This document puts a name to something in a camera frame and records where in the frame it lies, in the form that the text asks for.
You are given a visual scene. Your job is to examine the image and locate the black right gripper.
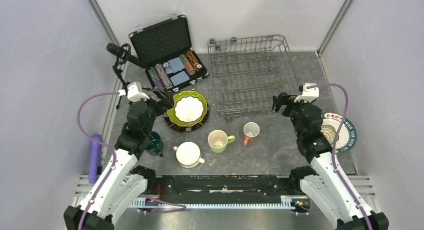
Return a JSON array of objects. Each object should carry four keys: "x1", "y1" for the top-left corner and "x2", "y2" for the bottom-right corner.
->
[{"x1": 271, "y1": 92, "x2": 314, "y2": 138}]

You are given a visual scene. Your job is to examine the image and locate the green scalloped plate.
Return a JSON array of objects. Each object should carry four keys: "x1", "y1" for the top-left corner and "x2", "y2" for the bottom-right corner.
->
[{"x1": 166, "y1": 91, "x2": 208, "y2": 127}]

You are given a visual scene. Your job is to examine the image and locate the white scalloped bowl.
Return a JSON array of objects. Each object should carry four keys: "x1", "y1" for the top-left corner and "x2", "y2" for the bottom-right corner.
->
[{"x1": 174, "y1": 96, "x2": 205, "y2": 123}]

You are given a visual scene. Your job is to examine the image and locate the teal rimmed patterned plate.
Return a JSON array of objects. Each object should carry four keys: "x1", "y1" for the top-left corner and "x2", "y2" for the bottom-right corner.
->
[{"x1": 321, "y1": 112, "x2": 357, "y2": 154}]

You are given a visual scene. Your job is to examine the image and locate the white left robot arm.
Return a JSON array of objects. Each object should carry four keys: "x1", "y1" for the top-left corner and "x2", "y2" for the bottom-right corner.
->
[{"x1": 63, "y1": 99, "x2": 174, "y2": 229}]

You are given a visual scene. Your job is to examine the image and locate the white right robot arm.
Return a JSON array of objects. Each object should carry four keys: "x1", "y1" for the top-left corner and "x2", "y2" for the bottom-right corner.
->
[{"x1": 272, "y1": 93, "x2": 389, "y2": 229}]

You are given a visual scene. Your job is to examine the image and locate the dark striped plate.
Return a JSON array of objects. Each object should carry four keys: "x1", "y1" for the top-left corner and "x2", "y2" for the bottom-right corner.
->
[{"x1": 163, "y1": 105, "x2": 210, "y2": 133}]

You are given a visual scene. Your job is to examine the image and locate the dark green mug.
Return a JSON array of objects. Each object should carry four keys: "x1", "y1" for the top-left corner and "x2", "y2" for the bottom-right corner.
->
[{"x1": 145, "y1": 131, "x2": 164, "y2": 157}]

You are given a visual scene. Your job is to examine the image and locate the orange mug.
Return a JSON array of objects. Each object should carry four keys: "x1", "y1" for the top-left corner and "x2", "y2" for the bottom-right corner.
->
[{"x1": 243, "y1": 122, "x2": 260, "y2": 145}]

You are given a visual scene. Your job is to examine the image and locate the black poker chip case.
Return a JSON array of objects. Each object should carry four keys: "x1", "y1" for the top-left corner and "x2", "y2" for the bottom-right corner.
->
[{"x1": 128, "y1": 14, "x2": 209, "y2": 92}]

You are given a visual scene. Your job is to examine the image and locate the black microphone on tripod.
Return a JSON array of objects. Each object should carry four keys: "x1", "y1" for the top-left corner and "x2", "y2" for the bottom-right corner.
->
[{"x1": 106, "y1": 43, "x2": 150, "y2": 109}]

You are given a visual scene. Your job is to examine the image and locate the light green mug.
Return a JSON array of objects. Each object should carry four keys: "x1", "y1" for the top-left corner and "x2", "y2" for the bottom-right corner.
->
[{"x1": 207, "y1": 130, "x2": 236, "y2": 153}]

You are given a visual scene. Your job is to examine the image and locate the purple cylinder object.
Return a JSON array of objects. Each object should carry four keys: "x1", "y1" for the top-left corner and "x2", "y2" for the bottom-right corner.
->
[{"x1": 88, "y1": 140, "x2": 102, "y2": 184}]

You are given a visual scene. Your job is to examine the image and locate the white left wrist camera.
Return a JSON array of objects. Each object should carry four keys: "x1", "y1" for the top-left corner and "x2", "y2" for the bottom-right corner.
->
[{"x1": 118, "y1": 82, "x2": 150, "y2": 103}]

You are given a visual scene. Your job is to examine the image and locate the grey wire dish rack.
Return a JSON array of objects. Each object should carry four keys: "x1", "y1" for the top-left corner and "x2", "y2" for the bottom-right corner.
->
[{"x1": 207, "y1": 35, "x2": 301, "y2": 123}]

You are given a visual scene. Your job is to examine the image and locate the white two-handled soup cup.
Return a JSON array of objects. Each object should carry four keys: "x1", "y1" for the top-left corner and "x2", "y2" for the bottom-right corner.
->
[{"x1": 173, "y1": 141, "x2": 205, "y2": 168}]

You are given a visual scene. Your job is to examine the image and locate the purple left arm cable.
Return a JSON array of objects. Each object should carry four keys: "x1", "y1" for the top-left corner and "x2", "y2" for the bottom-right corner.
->
[{"x1": 76, "y1": 91, "x2": 122, "y2": 230}]

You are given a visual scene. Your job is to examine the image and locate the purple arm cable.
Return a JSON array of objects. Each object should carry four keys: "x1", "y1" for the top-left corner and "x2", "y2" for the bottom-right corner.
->
[
  {"x1": 306, "y1": 83, "x2": 374, "y2": 230},
  {"x1": 76, "y1": 91, "x2": 122, "y2": 230}
]

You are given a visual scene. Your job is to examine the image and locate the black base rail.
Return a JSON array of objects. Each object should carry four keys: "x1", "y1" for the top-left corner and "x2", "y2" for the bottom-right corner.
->
[{"x1": 143, "y1": 175, "x2": 311, "y2": 205}]

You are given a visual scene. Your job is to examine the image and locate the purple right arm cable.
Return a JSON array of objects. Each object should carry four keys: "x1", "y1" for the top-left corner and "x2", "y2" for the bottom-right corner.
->
[{"x1": 306, "y1": 83, "x2": 374, "y2": 230}]

